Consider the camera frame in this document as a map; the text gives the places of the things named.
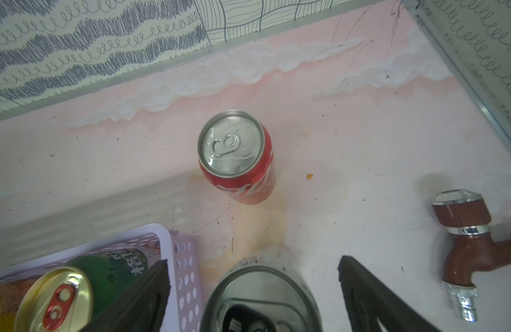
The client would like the brown chrome faucet tap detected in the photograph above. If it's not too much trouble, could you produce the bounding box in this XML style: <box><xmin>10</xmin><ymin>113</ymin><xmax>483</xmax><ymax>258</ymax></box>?
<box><xmin>431</xmin><ymin>189</ymin><xmax>511</xmax><ymax>322</ymax></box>

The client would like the green gold-top drink can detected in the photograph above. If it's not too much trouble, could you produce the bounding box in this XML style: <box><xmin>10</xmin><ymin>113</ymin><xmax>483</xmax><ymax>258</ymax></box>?
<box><xmin>0</xmin><ymin>247</ymin><xmax>161</xmax><ymax>331</ymax></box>

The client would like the purple perforated plastic basket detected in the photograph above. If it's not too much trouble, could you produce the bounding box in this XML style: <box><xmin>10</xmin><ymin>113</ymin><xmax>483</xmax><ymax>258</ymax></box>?
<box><xmin>0</xmin><ymin>224</ymin><xmax>204</xmax><ymax>331</ymax></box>

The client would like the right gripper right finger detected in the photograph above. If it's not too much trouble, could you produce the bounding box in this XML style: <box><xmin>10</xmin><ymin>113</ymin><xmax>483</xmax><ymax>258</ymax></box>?
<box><xmin>338</xmin><ymin>255</ymin><xmax>438</xmax><ymax>331</ymax></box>

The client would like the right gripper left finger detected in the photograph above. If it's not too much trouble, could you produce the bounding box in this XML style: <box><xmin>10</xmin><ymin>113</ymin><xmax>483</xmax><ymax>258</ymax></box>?
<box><xmin>82</xmin><ymin>260</ymin><xmax>171</xmax><ymax>332</ymax></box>

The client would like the red cola can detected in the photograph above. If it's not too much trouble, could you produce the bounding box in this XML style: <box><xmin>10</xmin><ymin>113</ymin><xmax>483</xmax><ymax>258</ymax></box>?
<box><xmin>197</xmin><ymin>110</ymin><xmax>276</xmax><ymax>205</ymax></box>

